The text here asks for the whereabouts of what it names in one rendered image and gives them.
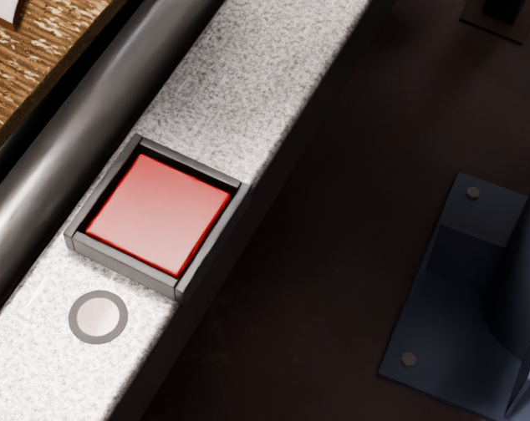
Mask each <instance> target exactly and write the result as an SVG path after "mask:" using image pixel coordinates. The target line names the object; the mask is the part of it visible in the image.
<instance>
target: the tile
mask: <svg viewBox="0 0 530 421"><path fill-rule="evenodd" d="M25 1H26V0H0V26H2V27H4V28H7V29H9V30H11V31H13V32H15V31H16V27H17V23H18V17H19V14H20V12H21V9H22V7H23V5H24V3H25Z"/></svg>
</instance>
